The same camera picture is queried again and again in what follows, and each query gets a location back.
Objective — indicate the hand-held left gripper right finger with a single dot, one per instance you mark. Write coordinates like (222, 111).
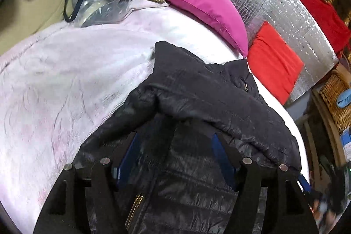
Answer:
(222, 158)

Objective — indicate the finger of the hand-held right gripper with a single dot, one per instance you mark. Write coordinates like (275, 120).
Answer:
(303, 183)

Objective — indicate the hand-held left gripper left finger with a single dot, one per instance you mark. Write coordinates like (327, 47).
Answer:
(126, 160)

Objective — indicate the black puffer jacket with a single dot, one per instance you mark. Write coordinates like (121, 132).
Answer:
(192, 91)

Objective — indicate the light blue cloth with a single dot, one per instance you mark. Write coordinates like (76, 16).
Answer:
(344, 99)

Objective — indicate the wicker basket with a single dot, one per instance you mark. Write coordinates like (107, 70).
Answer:
(333, 91)

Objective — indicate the pale pink blanket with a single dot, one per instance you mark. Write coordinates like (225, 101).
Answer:
(68, 80)

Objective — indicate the red cushion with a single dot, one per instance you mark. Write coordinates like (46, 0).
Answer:
(271, 61)

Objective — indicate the clear plastic bag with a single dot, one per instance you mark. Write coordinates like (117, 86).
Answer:
(104, 12)

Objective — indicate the magenta pillow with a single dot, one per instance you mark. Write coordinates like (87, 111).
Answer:
(197, 1)

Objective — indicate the silver foil insulation mat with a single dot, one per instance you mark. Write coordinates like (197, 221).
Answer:
(288, 9)

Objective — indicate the beige sofa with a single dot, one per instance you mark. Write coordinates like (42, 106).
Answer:
(33, 17)

